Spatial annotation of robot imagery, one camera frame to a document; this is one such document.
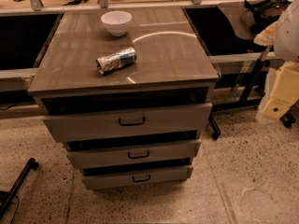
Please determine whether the crushed silver blue can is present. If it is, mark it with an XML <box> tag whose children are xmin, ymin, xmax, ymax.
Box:
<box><xmin>96</xmin><ymin>47</ymin><xmax>136</xmax><ymax>75</ymax></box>

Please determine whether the white ceramic bowl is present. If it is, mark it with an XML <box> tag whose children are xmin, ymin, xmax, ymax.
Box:
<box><xmin>101</xmin><ymin>10</ymin><xmax>133</xmax><ymax>36</ymax></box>

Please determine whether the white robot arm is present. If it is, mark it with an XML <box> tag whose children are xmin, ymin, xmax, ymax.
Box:
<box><xmin>254</xmin><ymin>0</ymin><xmax>299</xmax><ymax>124</ymax></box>

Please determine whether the grey drawer cabinet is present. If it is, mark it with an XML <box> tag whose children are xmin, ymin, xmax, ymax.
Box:
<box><xmin>29</xmin><ymin>7</ymin><xmax>218</xmax><ymax>176</ymax></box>

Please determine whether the black stand leg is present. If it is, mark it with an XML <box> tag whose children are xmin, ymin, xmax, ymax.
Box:
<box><xmin>0</xmin><ymin>158</ymin><xmax>39</xmax><ymax>219</ymax></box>

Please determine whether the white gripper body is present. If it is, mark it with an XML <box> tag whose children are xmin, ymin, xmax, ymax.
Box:
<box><xmin>256</xmin><ymin>62</ymin><xmax>299</xmax><ymax>125</ymax></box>

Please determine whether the black VR headset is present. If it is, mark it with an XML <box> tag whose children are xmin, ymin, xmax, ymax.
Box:
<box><xmin>244</xmin><ymin>0</ymin><xmax>291</xmax><ymax>30</ymax></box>

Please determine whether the dark side table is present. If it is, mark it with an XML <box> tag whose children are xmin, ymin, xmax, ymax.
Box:
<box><xmin>208</xmin><ymin>1</ymin><xmax>297</xmax><ymax>141</ymax></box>

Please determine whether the grey drawer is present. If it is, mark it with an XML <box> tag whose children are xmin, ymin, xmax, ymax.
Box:
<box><xmin>44</xmin><ymin>103</ymin><xmax>212</xmax><ymax>143</ymax></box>
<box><xmin>82</xmin><ymin>164</ymin><xmax>193</xmax><ymax>190</ymax></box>
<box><xmin>67</xmin><ymin>139</ymin><xmax>201</xmax><ymax>169</ymax></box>

